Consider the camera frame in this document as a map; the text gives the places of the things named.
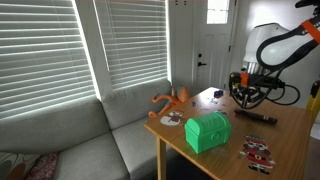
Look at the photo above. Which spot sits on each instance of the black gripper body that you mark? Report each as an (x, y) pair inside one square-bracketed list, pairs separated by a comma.
[(248, 89)]

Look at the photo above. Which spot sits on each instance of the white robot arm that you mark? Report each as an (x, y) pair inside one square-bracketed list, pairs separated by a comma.
[(270, 49)]

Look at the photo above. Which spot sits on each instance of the black remote control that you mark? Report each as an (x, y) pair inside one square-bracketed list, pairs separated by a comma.
[(256, 117)]

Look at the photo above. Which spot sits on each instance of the small blue toy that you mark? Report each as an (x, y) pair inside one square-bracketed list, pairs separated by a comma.
[(218, 93)]

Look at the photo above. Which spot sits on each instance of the green treasure chest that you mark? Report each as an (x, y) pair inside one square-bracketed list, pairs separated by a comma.
[(207, 131)]

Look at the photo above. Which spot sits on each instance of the pirate sticker on table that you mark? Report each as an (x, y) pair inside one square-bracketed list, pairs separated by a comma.
[(256, 152)]

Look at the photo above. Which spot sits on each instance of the orange octopus toy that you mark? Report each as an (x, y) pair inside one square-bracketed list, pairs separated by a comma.
[(178, 95)]

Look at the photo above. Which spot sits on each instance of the yellow tripod leg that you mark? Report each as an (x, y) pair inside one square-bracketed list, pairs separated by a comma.
[(314, 99)]

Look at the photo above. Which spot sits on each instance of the white door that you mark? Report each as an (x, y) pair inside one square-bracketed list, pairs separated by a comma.
[(214, 22)]

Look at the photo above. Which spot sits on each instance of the wooden table leg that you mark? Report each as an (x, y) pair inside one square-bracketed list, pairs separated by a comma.
[(161, 159)]

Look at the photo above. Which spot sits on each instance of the right window blind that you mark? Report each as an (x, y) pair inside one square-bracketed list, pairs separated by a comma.
[(134, 35)]

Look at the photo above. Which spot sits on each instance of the window blind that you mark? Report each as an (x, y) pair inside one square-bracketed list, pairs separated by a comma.
[(43, 61), (134, 35)]

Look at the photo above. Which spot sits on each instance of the grey sofa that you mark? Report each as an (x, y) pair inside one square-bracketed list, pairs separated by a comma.
[(95, 139)]

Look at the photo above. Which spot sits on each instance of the left window blind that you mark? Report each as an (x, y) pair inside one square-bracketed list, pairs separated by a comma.
[(43, 61)]

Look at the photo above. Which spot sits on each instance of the patterned cushion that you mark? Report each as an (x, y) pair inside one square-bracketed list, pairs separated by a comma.
[(27, 166)]

